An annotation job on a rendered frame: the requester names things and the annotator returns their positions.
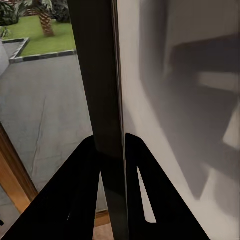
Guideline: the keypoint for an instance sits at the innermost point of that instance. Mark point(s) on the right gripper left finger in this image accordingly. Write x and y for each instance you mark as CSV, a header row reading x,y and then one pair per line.
x,y
65,209

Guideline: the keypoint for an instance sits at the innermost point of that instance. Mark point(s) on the door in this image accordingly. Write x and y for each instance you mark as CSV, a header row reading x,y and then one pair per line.
x,y
44,114

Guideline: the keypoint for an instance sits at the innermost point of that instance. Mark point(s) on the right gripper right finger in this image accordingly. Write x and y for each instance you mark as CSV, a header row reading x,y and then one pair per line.
x,y
174,219

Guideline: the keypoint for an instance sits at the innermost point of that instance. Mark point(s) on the poster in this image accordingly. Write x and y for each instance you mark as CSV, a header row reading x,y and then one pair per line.
x,y
95,26

